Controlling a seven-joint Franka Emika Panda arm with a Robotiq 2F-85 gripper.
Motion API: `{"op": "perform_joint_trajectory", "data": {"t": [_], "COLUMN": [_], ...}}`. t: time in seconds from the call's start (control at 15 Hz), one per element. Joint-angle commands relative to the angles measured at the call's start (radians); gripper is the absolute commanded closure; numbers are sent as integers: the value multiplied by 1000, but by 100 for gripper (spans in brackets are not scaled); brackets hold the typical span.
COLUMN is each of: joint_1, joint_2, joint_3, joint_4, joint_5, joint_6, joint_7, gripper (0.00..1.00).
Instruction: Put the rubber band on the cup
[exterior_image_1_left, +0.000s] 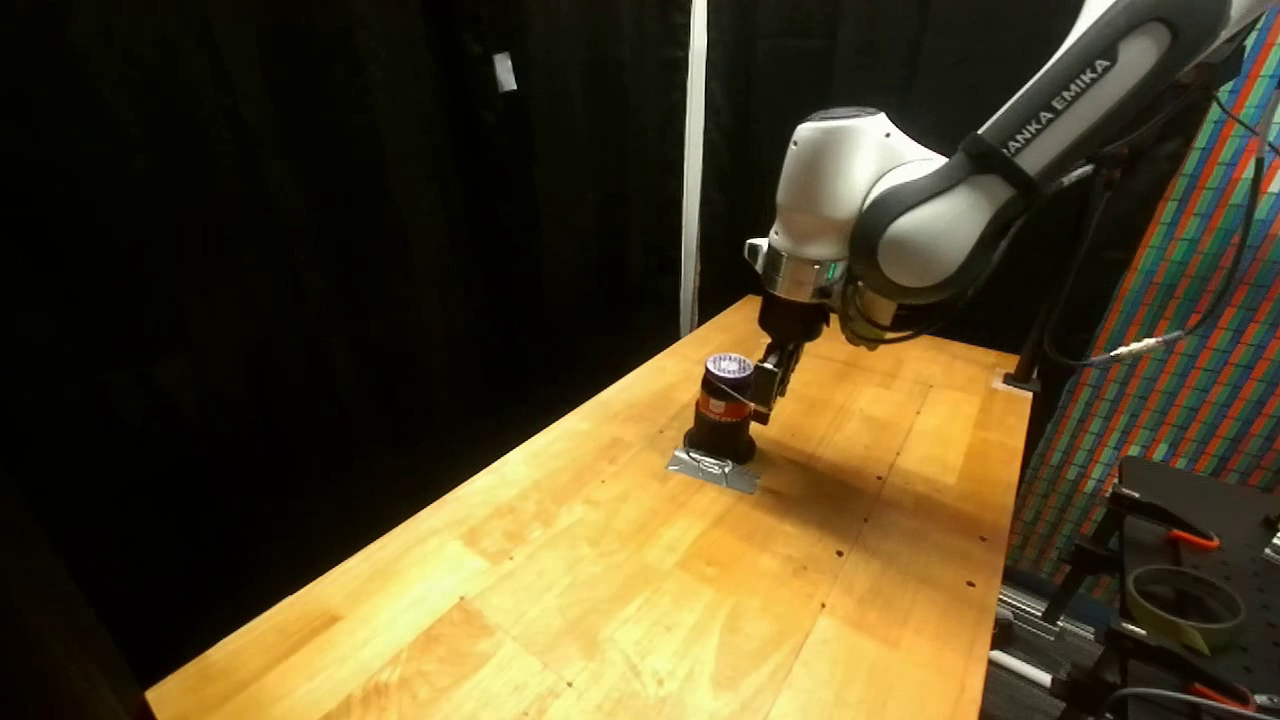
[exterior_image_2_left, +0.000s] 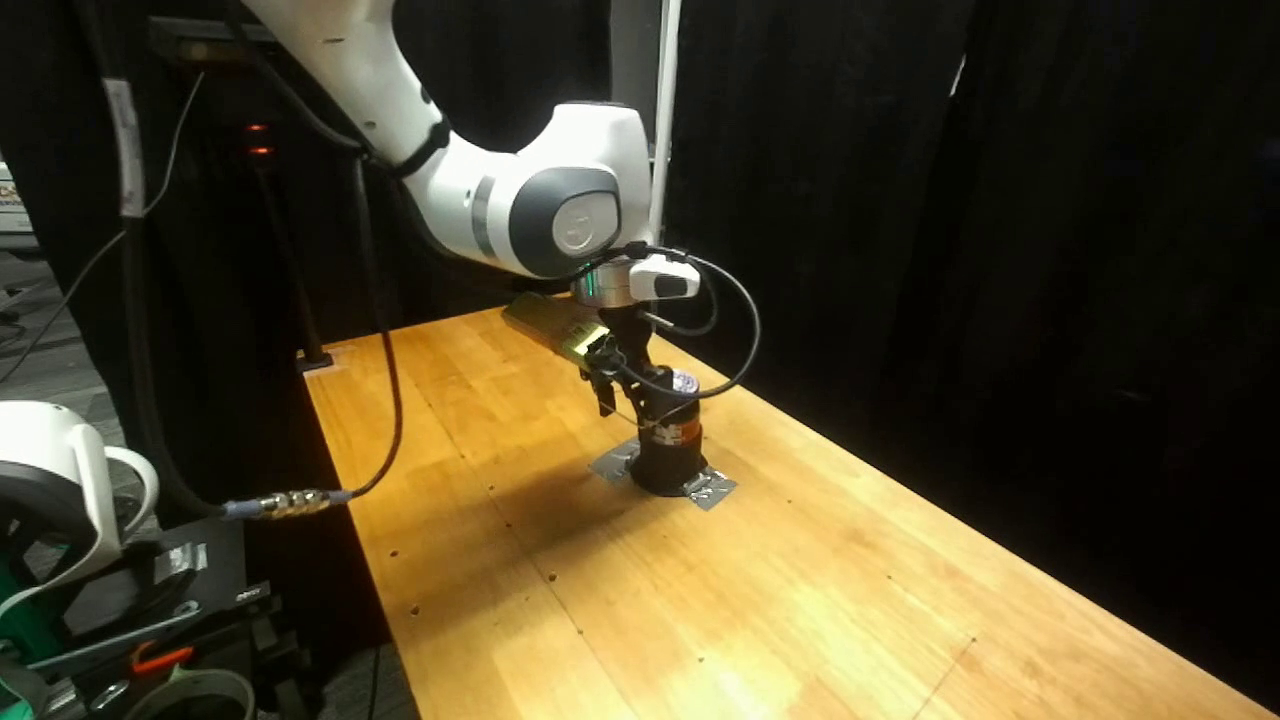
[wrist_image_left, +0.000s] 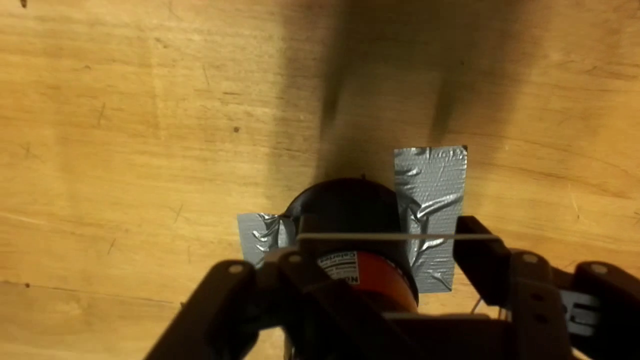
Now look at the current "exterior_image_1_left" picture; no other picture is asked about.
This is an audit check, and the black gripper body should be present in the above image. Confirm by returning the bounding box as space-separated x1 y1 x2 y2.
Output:
758 294 838 354

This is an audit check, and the small red black object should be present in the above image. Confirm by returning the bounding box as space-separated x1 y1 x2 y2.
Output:
681 347 768 469

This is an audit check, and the silver tape patch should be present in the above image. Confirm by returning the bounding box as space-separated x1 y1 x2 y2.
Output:
662 449 768 499

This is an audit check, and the white vertical pole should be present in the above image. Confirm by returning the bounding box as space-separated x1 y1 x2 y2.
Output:
678 0 713 341

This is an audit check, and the black table edge clamp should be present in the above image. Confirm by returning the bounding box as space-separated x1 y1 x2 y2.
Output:
1002 355 1050 400

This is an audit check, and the colourful striped cloth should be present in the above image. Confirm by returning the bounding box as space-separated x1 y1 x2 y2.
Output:
1007 10 1280 592

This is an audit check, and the black perforated workbench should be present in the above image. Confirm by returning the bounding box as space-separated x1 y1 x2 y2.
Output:
1053 451 1280 720

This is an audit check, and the grey tape roll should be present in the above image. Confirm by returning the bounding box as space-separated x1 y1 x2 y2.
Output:
1122 559 1253 660

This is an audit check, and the aluminium rail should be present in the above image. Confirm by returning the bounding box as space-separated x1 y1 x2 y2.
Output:
987 582 1117 700

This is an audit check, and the black hanging cable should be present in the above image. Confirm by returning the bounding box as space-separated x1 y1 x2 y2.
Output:
1041 77 1273 374

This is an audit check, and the red handled clamp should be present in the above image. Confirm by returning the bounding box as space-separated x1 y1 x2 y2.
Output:
1161 523 1224 559

